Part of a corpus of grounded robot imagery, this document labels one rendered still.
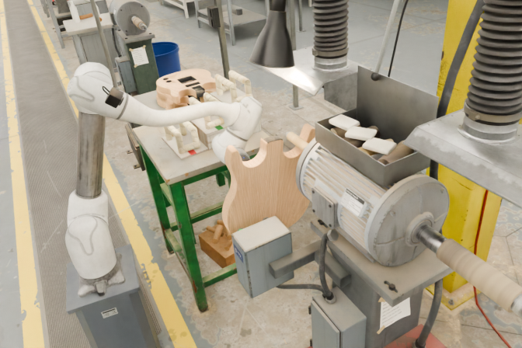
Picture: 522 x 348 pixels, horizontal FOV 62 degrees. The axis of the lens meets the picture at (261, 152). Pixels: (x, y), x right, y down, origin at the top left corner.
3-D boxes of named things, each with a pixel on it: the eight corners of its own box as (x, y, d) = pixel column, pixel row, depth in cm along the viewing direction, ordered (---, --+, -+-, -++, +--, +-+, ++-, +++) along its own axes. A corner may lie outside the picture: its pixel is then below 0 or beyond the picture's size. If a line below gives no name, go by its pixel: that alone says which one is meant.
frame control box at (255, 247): (334, 313, 134) (335, 252, 121) (275, 346, 126) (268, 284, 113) (292, 264, 153) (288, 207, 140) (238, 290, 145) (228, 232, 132)
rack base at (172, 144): (209, 150, 214) (209, 147, 213) (181, 160, 207) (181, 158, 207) (187, 130, 234) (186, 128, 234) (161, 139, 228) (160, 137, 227)
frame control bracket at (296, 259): (327, 255, 137) (327, 245, 135) (275, 280, 130) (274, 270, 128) (319, 247, 140) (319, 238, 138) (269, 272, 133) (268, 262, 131)
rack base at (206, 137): (238, 140, 220) (235, 123, 216) (209, 151, 213) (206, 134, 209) (214, 121, 241) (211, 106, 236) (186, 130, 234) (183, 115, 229)
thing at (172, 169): (285, 252, 254) (276, 141, 216) (193, 295, 233) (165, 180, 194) (239, 200, 302) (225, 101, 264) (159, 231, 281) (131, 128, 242)
